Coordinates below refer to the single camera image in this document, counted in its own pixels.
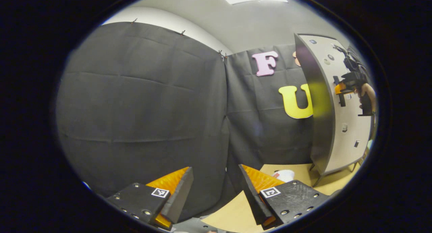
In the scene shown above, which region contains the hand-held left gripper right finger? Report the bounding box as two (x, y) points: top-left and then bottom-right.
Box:
(239, 164), (329, 230)

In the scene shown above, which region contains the black door handle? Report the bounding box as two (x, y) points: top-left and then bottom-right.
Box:
(333, 76), (347, 107)

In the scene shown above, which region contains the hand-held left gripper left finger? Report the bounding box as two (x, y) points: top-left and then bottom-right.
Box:
(106, 167), (194, 231)

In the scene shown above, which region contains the black backdrop cloth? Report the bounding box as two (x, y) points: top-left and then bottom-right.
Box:
(56, 22), (338, 223)

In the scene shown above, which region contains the light grey cabinet door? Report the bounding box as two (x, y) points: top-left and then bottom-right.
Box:
(299, 34), (372, 174)

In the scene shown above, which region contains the dark grey cabinet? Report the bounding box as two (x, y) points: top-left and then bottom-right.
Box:
(294, 33), (360, 187)

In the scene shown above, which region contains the white plush toy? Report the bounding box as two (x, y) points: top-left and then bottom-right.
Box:
(273, 170), (295, 183)

